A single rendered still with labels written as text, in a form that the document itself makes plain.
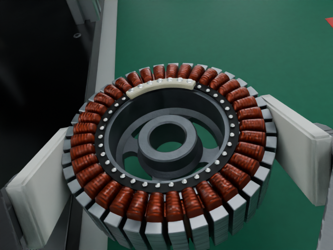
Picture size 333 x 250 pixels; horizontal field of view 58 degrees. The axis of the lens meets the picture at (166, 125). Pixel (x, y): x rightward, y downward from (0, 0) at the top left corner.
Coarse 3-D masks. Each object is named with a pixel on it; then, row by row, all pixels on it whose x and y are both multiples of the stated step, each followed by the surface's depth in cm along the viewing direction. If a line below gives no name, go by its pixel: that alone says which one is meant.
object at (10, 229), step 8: (0, 192) 11; (0, 200) 11; (0, 208) 10; (0, 216) 10; (8, 216) 10; (0, 224) 9; (8, 224) 9; (0, 232) 9; (8, 232) 9; (0, 240) 9; (8, 240) 9; (16, 240) 8; (0, 248) 8; (8, 248) 8; (16, 248) 8
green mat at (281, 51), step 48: (144, 0) 42; (192, 0) 40; (240, 0) 39; (288, 0) 37; (144, 48) 35; (192, 48) 33; (240, 48) 32; (288, 48) 31; (288, 96) 27; (288, 192) 21; (240, 240) 19; (288, 240) 19
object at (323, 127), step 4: (316, 124) 14; (320, 124) 14; (324, 128) 14; (328, 128) 13; (328, 132) 13; (332, 132) 13; (332, 136) 13; (332, 156) 11; (332, 160) 11; (332, 164) 11
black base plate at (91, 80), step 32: (0, 0) 44; (32, 0) 43; (64, 0) 41; (0, 32) 38; (32, 32) 37; (64, 32) 36; (96, 32) 36; (0, 64) 33; (32, 64) 32; (64, 64) 31; (96, 64) 33; (0, 96) 29; (32, 96) 29; (64, 96) 28; (0, 128) 26; (32, 128) 26; (0, 160) 24; (64, 224) 20
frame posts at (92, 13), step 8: (72, 0) 34; (80, 0) 35; (88, 0) 34; (96, 0) 36; (72, 8) 35; (80, 8) 36; (88, 8) 35; (96, 8) 36; (72, 16) 36; (80, 16) 36; (88, 16) 37; (96, 16) 36
